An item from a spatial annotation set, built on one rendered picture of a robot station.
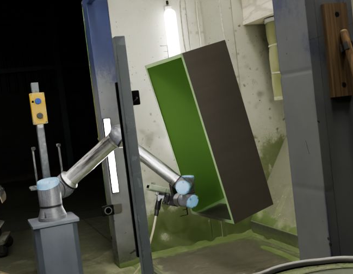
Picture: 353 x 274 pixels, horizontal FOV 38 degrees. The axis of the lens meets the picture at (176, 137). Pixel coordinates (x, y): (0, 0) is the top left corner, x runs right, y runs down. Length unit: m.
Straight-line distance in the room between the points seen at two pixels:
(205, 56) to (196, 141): 0.86
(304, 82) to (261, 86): 3.24
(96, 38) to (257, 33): 1.54
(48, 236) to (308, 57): 2.32
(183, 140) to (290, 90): 2.31
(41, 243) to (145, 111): 1.54
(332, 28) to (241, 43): 3.20
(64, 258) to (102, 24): 1.95
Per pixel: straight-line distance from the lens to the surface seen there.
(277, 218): 4.59
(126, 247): 4.48
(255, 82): 4.89
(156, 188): 3.68
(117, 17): 4.46
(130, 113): 2.37
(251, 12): 4.79
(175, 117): 3.96
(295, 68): 1.73
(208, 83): 3.43
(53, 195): 3.54
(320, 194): 1.71
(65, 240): 3.53
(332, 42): 1.69
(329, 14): 1.70
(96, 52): 4.36
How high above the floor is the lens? 1.28
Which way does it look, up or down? 3 degrees down
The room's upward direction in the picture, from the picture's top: 7 degrees counter-clockwise
